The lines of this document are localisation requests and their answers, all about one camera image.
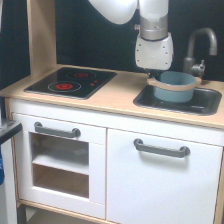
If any blue pot with wooden rim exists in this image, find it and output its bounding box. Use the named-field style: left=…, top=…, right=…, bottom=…
left=147, top=71, right=202, bottom=103

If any black toy induction hob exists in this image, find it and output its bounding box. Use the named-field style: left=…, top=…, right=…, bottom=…
left=25, top=67, right=116, bottom=99

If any grey object at left edge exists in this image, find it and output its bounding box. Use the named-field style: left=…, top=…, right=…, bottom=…
left=0, top=119, right=22, bottom=224

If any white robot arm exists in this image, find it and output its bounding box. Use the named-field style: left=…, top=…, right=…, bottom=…
left=88, top=0, right=173, bottom=71

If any grey metal sink basin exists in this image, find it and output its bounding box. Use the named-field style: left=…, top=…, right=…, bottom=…
left=133, top=86, right=222, bottom=116

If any white wooden toy kitchen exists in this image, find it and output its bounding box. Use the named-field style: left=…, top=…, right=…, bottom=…
left=0, top=72, right=224, bottom=224

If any wooden upright side post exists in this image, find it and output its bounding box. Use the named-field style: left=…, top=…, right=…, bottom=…
left=27, top=0, right=57, bottom=77

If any grey oven door handle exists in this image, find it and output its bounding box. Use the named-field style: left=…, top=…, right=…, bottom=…
left=34, top=122, right=81, bottom=138

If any white oven door with window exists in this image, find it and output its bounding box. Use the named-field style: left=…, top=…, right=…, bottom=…
left=14, top=113, right=106, bottom=219

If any grey cabinet door handle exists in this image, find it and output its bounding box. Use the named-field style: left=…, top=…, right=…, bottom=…
left=133, top=139, right=190, bottom=158

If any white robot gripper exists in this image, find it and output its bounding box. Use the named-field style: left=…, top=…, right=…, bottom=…
left=135, top=34, right=174, bottom=71

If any white cabinet door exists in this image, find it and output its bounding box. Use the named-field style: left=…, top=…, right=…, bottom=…
left=106, top=130, right=222, bottom=224

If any grey toy faucet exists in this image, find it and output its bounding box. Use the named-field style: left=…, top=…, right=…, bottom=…
left=179, top=27, right=218, bottom=87

